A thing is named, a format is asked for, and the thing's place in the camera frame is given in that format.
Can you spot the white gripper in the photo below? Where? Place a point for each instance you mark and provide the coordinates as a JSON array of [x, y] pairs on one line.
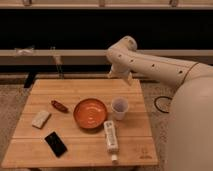
[[118, 71]]

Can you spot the red chili pepper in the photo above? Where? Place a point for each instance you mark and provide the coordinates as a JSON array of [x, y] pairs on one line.
[[59, 106]]

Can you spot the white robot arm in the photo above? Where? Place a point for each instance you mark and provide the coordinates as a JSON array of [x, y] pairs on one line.
[[190, 126]]

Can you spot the white sponge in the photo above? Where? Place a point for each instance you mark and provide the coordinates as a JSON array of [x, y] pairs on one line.
[[40, 119]]

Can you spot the translucent plastic cup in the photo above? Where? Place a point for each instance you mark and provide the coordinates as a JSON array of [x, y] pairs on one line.
[[119, 107]]

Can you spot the orange bowl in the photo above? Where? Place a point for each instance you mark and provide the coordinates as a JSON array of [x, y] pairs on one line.
[[90, 113]]

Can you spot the white tube with label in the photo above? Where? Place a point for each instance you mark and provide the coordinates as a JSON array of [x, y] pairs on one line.
[[111, 140]]

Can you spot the black phone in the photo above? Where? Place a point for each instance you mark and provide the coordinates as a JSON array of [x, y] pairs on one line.
[[56, 144]]

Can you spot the wooden bench rail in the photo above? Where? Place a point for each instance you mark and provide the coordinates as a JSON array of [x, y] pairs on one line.
[[92, 57]]

